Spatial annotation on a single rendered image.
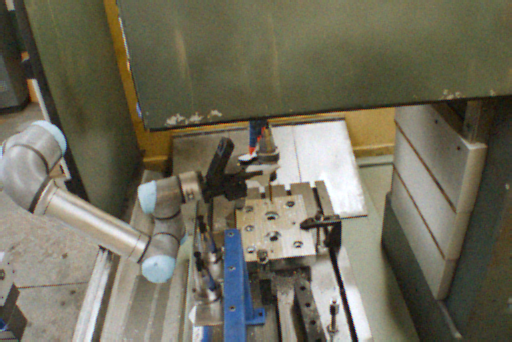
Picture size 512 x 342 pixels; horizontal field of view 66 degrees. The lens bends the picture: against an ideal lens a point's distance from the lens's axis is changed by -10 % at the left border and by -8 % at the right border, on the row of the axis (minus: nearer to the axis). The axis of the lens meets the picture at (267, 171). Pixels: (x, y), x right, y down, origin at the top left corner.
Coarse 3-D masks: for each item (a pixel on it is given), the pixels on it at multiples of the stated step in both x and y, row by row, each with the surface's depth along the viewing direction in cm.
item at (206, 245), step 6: (198, 228) 91; (198, 234) 91; (204, 234) 90; (210, 234) 92; (198, 240) 92; (204, 240) 91; (210, 240) 92; (198, 246) 93; (204, 246) 91; (210, 246) 92; (204, 252) 92; (210, 252) 92; (216, 252) 94; (204, 258) 93; (210, 258) 93
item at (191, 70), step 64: (128, 0) 57; (192, 0) 58; (256, 0) 59; (320, 0) 60; (384, 0) 60; (448, 0) 60; (192, 64) 64; (256, 64) 64; (320, 64) 65; (384, 64) 66; (448, 64) 66
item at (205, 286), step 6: (198, 270) 81; (204, 270) 81; (198, 276) 81; (204, 276) 82; (210, 276) 83; (198, 282) 82; (204, 282) 82; (210, 282) 83; (198, 288) 83; (204, 288) 83; (210, 288) 83; (216, 288) 85; (198, 294) 84; (204, 294) 83; (210, 294) 84
